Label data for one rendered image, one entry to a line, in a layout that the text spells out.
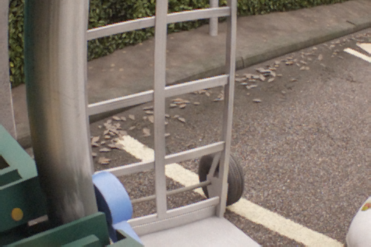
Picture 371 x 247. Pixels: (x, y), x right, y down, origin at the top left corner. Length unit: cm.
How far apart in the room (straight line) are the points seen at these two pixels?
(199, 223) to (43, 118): 198
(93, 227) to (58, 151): 5
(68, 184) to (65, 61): 7
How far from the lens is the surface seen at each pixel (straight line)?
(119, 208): 30
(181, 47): 380
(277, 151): 277
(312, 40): 440
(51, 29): 24
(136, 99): 180
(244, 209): 231
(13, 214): 31
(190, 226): 220
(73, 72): 25
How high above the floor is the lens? 135
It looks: 25 degrees down
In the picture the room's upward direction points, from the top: 2 degrees clockwise
